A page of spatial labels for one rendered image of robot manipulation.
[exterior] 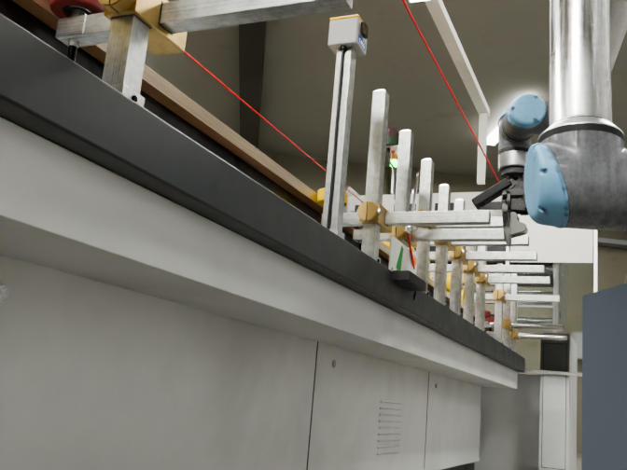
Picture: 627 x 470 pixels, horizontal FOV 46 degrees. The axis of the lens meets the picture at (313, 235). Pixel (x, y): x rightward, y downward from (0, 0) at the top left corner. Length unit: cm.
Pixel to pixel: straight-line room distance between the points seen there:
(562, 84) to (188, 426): 96
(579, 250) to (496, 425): 116
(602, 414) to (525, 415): 326
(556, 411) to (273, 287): 331
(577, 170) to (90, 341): 86
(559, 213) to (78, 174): 82
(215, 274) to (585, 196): 65
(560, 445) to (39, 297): 369
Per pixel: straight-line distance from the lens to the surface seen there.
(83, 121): 85
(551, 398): 450
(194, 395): 150
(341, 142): 162
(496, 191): 207
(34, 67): 81
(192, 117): 145
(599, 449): 140
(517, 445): 465
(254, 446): 175
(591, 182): 134
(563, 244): 458
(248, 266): 124
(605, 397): 138
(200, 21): 100
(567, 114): 142
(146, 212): 100
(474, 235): 206
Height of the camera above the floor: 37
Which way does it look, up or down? 13 degrees up
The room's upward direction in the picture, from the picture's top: 5 degrees clockwise
